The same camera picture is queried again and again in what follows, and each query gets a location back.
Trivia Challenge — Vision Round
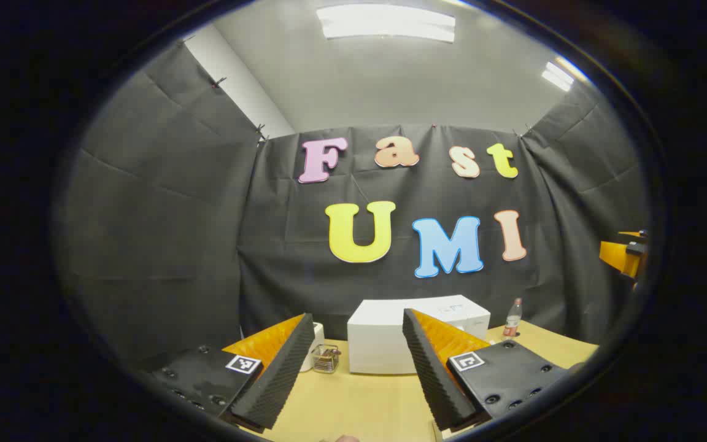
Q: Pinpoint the large ceiling light panel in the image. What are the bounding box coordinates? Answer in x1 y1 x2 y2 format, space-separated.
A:
317 5 456 42

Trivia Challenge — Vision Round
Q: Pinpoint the white toaster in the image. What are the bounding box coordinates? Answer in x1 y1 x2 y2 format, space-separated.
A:
300 322 325 373

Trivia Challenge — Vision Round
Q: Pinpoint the small ceiling light panel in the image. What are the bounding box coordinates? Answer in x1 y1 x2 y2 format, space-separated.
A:
542 58 587 91

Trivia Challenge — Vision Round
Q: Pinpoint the white microwave oven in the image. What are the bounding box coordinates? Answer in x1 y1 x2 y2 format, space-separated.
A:
347 295 491 375

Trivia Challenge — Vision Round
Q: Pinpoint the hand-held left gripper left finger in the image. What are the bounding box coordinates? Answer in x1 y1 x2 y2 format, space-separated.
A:
145 313 316 433

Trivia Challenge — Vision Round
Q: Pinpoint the clear plastic water bottle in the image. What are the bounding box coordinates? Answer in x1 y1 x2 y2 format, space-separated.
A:
502 298 523 342

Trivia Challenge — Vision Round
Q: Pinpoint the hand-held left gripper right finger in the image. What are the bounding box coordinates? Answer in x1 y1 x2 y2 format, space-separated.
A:
403 308 575 432

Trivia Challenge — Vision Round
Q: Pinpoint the small clear glass container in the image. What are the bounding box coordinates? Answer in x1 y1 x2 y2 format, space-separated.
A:
312 344 342 374

